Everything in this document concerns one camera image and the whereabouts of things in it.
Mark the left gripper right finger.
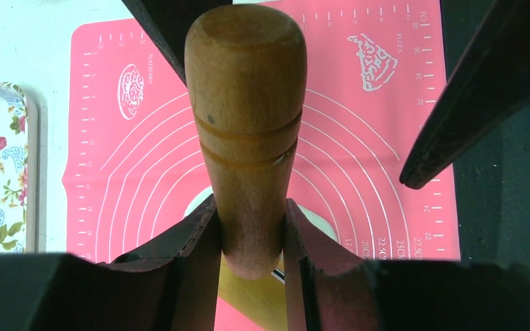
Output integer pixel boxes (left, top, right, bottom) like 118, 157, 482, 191
284, 200, 530, 330

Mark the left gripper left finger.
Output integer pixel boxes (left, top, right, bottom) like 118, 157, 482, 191
0, 197, 221, 330

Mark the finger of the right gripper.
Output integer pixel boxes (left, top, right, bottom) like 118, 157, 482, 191
123, 0, 233, 83
400, 1, 530, 190

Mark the white dough piece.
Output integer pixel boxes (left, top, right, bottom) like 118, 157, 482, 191
183, 186, 338, 242

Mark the wooden dough roller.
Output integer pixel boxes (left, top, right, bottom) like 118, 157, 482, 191
184, 4, 307, 330

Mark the pink silicone baking mat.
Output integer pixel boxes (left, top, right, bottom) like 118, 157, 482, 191
61, 0, 462, 331

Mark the floral tray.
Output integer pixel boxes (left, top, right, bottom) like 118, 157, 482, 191
0, 82, 39, 254

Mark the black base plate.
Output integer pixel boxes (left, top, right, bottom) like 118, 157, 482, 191
427, 1, 530, 268

